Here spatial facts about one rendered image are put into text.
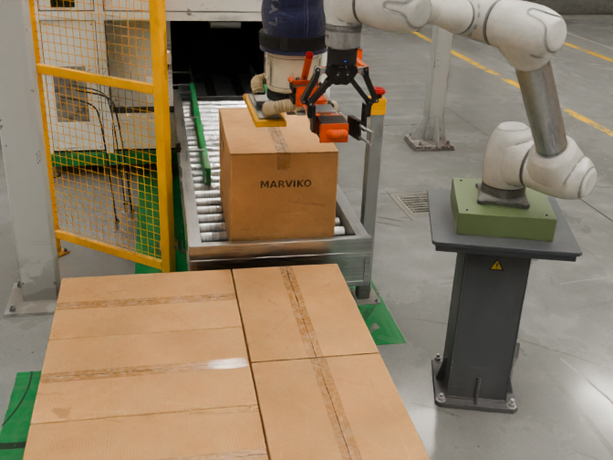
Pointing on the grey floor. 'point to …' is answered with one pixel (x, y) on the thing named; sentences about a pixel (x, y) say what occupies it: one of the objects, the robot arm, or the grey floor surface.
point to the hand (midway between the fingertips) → (337, 126)
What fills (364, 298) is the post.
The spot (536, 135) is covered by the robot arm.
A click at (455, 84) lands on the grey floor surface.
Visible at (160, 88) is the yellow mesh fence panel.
